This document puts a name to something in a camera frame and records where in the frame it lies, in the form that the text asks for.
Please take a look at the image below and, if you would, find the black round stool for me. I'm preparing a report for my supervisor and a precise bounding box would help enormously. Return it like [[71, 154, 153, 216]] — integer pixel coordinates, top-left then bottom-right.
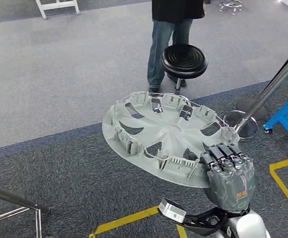
[[160, 44, 209, 96]]

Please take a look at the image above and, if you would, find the chrome tube frame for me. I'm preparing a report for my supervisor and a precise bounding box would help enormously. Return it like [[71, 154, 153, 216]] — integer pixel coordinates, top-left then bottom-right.
[[0, 184, 51, 238]]

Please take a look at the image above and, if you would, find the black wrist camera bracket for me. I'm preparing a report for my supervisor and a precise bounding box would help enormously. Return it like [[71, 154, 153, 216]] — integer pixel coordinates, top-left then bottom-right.
[[181, 207, 230, 237]]

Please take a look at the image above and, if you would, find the chrome stanchion with round base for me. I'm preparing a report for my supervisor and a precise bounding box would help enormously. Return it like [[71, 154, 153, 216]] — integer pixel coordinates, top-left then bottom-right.
[[223, 52, 288, 141]]

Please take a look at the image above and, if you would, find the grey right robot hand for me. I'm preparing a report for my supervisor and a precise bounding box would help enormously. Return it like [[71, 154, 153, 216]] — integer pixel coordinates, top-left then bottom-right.
[[200, 143, 256, 213]]

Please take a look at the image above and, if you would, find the white metal frame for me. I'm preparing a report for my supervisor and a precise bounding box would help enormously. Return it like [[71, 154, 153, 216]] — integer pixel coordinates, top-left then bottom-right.
[[36, 0, 81, 20]]

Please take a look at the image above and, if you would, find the chrome chair base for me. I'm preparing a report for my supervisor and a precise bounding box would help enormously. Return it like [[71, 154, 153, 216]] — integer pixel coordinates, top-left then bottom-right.
[[218, 0, 243, 16]]

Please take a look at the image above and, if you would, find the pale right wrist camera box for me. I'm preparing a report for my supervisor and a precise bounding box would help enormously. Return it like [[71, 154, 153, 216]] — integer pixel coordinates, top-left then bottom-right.
[[158, 198, 187, 225]]

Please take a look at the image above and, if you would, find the grey plastic wheel hubcap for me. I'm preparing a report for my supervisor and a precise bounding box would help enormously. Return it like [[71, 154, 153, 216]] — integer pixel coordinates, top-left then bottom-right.
[[101, 91, 241, 188]]

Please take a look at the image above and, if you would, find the person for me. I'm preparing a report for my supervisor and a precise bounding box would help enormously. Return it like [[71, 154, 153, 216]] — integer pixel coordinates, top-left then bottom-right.
[[147, 0, 206, 94]]

